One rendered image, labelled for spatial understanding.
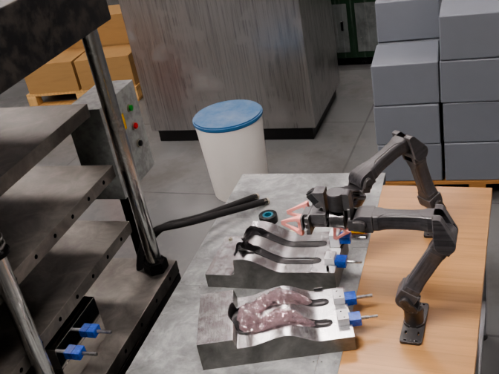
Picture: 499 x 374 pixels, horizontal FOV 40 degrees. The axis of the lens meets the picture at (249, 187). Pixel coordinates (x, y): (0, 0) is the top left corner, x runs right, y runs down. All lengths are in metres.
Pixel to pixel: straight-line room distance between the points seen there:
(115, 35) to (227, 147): 3.13
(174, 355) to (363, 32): 4.86
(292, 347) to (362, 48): 4.89
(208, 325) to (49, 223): 0.62
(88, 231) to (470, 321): 1.43
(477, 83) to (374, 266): 1.81
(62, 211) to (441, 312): 1.31
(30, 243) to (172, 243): 2.31
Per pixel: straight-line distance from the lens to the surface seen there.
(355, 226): 2.10
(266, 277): 2.53
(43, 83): 7.46
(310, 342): 2.23
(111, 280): 2.87
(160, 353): 2.41
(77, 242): 2.68
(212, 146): 4.57
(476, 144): 4.32
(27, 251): 2.22
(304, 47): 5.15
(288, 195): 3.12
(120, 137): 2.54
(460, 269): 2.58
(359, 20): 6.74
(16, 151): 2.28
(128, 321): 2.62
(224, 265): 2.63
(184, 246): 4.42
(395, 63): 4.14
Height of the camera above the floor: 2.35
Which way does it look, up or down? 28 degrees down
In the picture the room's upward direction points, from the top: 11 degrees counter-clockwise
